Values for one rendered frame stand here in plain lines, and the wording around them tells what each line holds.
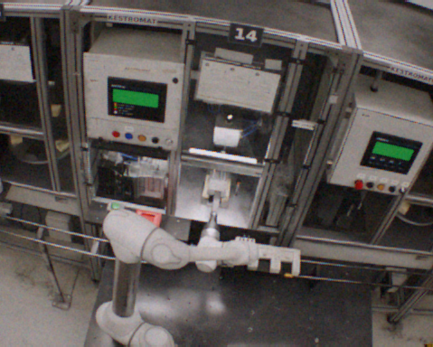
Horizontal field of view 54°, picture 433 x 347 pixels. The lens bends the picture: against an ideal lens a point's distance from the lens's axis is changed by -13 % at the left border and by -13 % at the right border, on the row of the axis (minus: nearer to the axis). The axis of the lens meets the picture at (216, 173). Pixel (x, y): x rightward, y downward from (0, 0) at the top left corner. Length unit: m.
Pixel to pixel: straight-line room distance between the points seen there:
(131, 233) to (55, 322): 1.63
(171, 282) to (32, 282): 1.23
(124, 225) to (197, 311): 0.89
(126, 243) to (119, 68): 0.68
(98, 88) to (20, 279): 1.81
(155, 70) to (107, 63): 0.20
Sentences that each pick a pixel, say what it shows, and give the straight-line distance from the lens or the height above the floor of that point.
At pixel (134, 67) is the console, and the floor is 1.79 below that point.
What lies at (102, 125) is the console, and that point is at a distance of 2.10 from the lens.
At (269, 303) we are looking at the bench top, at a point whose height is 0.68.
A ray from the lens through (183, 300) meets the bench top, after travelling 2.45.
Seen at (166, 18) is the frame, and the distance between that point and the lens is 1.73.
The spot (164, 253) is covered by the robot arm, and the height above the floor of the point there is 1.51.
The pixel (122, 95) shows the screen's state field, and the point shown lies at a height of 1.66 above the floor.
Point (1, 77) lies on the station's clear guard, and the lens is 2.20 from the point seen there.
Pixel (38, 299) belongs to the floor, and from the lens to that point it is 3.27.
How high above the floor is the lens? 2.84
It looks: 46 degrees down
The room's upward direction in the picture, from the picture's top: 10 degrees clockwise
